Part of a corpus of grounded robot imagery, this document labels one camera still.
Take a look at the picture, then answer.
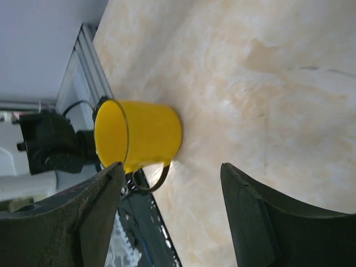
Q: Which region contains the aluminium front rail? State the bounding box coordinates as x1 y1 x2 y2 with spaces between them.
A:
56 23 113 131

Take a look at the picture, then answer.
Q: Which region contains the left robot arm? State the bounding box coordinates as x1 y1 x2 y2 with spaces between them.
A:
1 111 99 201

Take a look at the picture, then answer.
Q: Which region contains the yellow glass mug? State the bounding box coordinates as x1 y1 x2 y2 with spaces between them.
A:
93 97 183 194

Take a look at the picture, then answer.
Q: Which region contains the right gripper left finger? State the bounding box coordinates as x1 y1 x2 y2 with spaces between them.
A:
1 163 124 266

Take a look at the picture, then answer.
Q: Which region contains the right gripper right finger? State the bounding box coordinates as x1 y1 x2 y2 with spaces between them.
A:
220 163 355 266

